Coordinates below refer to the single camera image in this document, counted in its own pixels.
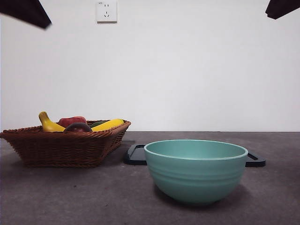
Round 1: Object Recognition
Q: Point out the black rectangular tray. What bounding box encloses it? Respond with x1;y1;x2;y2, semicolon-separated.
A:
123;143;266;167

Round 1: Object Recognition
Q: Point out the yellow banana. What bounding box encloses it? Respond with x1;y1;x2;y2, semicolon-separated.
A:
38;111;125;133

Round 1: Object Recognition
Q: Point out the white wall socket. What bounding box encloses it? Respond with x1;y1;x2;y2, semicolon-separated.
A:
96;0;118;24

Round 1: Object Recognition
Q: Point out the brown wicker basket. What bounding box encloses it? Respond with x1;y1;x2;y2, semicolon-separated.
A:
0;120;131;168

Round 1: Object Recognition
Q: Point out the red apple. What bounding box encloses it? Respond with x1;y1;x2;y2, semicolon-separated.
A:
58;116;88;128

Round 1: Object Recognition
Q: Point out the dark red plum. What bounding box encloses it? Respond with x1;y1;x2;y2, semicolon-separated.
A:
63;122;93;133

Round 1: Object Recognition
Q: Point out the teal ribbed bowl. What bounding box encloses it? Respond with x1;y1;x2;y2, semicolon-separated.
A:
143;139;249;207

